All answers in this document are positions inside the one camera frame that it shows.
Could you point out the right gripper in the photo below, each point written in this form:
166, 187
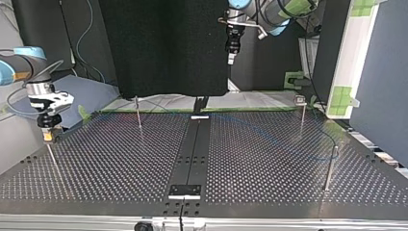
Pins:
48, 121

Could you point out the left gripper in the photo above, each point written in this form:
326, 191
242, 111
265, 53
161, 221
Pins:
233, 40

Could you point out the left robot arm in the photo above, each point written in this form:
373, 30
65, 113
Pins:
272, 12

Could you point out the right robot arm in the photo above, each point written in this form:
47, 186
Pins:
19, 64

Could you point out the connector holder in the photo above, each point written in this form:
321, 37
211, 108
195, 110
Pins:
300, 100

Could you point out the grey board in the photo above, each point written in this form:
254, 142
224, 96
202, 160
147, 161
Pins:
89, 93

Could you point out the black panel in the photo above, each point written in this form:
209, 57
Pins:
166, 48

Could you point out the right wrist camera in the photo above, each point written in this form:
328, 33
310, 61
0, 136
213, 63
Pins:
61, 99

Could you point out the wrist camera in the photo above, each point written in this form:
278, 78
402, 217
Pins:
61, 99
261, 33

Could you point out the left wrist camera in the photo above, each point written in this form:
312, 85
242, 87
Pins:
261, 33

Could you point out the metal post with orange clip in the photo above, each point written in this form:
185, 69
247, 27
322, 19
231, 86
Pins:
138, 115

